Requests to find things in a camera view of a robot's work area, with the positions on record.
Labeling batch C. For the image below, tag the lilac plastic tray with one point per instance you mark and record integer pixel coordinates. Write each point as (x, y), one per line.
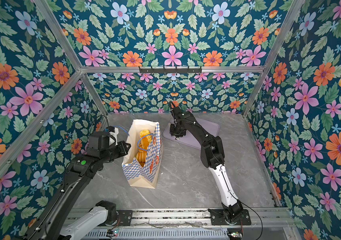
(189, 140)

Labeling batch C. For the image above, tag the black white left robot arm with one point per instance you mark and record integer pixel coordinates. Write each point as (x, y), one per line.
(50, 225)

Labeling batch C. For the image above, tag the black hook rail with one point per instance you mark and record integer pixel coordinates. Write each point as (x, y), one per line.
(169, 70)

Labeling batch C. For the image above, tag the aluminium frame profile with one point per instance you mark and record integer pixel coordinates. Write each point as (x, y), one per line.
(81, 73)

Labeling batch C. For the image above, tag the long ridged baguette bread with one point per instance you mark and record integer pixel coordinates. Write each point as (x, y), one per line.
(141, 158)

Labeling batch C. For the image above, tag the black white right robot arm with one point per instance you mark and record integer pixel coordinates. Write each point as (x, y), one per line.
(212, 157)

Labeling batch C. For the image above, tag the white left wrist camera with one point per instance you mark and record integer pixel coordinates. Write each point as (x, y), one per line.
(113, 132)

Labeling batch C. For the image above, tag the blue checkered paper bag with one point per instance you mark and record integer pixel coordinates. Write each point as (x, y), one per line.
(147, 176)

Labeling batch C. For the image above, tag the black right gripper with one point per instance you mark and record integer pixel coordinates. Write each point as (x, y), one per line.
(173, 133)

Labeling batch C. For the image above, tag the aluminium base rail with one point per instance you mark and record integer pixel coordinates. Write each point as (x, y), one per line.
(178, 224)

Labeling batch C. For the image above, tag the golden glazed bread loaf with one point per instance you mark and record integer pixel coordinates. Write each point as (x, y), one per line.
(145, 139)

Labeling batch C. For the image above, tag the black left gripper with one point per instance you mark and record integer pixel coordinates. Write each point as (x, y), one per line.
(124, 149)

